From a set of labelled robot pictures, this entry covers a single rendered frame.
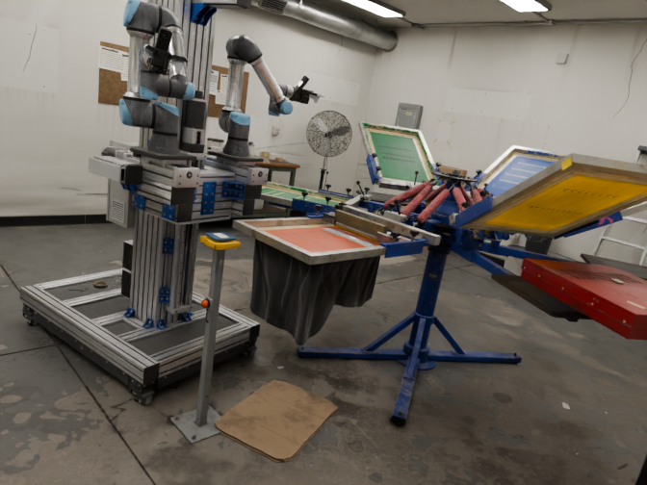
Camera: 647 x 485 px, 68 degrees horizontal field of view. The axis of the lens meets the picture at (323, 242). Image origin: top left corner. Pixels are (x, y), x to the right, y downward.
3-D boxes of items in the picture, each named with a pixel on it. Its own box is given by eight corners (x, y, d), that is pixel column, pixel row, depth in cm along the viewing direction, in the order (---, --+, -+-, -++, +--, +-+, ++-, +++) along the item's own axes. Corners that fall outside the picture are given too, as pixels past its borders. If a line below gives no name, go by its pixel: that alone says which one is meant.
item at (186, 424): (192, 445, 223) (211, 246, 199) (169, 419, 238) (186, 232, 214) (232, 428, 238) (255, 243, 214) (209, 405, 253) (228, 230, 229)
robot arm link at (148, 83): (168, 102, 200) (170, 74, 198) (140, 98, 195) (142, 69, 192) (165, 101, 207) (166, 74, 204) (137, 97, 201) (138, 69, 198)
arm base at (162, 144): (141, 148, 232) (142, 128, 230) (167, 149, 245) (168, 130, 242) (160, 154, 225) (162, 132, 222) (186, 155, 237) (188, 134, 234)
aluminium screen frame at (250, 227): (310, 265, 198) (311, 256, 197) (232, 227, 237) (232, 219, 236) (421, 250, 252) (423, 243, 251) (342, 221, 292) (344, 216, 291)
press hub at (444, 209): (420, 379, 315) (468, 174, 281) (375, 352, 341) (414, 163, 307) (452, 365, 342) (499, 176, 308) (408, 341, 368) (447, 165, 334)
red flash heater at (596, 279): (743, 353, 162) (757, 321, 159) (634, 349, 150) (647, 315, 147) (604, 287, 218) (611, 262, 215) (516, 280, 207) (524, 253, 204)
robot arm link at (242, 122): (231, 137, 264) (234, 112, 261) (223, 134, 275) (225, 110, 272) (251, 140, 271) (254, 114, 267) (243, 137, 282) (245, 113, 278)
